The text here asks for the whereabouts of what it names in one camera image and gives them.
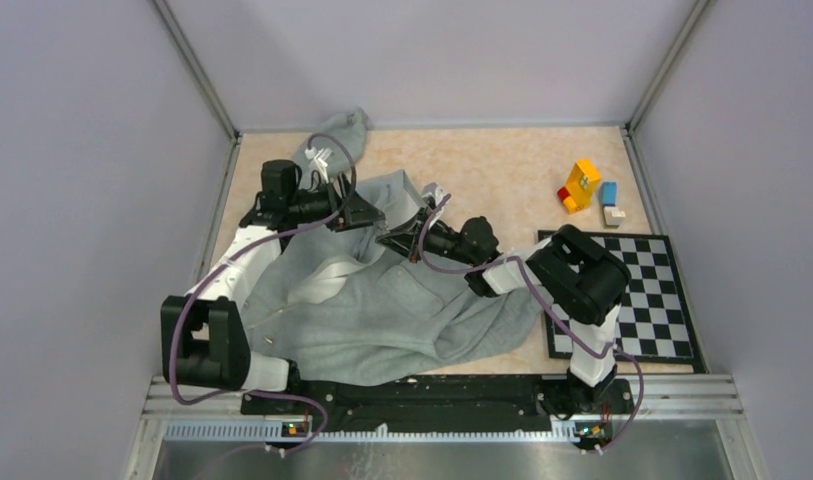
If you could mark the yellow red toy block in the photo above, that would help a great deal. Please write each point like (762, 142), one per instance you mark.
(580, 187)

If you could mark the white beige toy block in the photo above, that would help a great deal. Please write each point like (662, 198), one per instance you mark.
(613, 216)

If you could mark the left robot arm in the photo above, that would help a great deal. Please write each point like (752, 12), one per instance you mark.
(204, 343)

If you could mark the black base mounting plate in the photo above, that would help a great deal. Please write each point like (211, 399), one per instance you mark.
(567, 399)

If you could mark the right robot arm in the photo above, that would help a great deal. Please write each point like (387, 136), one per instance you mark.
(582, 278)

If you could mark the blue toy block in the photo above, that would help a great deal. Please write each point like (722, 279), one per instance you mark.
(608, 194)

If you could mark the black white checkerboard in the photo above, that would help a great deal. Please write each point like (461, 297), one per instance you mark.
(654, 323)

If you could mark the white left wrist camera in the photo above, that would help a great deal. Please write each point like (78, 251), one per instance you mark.
(321, 165)

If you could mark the grey zip-up jacket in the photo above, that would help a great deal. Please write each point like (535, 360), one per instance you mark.
(348, 310)

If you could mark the white cable duct strip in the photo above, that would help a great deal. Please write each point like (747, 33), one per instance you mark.
(270, 431)

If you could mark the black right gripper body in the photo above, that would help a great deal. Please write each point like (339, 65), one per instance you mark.
(444, 242)

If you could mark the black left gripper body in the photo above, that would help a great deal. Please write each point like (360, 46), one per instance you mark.
(319, 205)

